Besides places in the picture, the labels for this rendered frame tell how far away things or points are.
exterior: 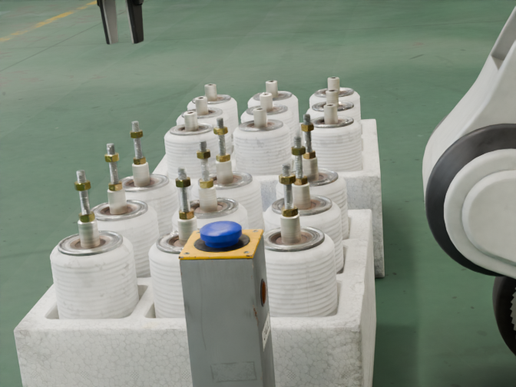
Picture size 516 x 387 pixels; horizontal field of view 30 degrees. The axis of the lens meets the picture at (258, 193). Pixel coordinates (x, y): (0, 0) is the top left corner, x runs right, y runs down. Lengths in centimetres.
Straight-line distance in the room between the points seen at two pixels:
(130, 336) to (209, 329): 19
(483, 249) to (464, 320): 61
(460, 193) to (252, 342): 24
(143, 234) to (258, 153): 42
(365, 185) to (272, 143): 17
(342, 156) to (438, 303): 28
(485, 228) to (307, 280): 27
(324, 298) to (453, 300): 49
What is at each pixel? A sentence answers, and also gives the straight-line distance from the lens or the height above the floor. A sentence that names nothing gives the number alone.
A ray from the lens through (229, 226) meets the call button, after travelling 90.
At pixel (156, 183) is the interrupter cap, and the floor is 25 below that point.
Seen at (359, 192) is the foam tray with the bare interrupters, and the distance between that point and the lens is 157.
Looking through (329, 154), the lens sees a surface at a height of 21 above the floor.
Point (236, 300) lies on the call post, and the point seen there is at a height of 27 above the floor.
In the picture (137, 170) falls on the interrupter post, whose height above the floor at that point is 27.
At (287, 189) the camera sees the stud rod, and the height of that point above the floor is 31.
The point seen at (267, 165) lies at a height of 20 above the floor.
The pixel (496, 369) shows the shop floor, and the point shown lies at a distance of 134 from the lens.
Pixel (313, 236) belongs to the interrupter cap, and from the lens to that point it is 109.
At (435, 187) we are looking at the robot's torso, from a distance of 88.
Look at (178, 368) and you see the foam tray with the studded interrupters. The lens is 109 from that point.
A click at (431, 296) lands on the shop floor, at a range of 155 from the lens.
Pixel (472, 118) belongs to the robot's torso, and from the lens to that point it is 88.
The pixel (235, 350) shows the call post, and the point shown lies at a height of 22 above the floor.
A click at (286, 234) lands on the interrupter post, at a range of 107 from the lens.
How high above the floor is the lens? 63
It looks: 17 degrees down
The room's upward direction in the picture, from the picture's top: 5 degrees counter-clockwise
